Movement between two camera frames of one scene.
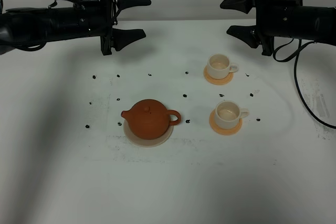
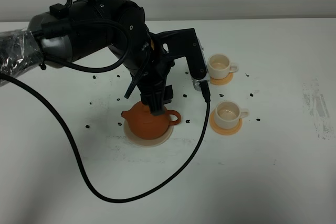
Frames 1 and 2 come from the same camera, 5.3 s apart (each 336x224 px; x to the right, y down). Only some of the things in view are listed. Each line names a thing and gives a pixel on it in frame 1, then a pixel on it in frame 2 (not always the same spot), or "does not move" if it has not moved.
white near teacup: x=228 y=114 does not move
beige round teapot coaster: x=145 y=142 does not move
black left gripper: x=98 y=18 -> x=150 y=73
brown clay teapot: x=149 y=119 does not move
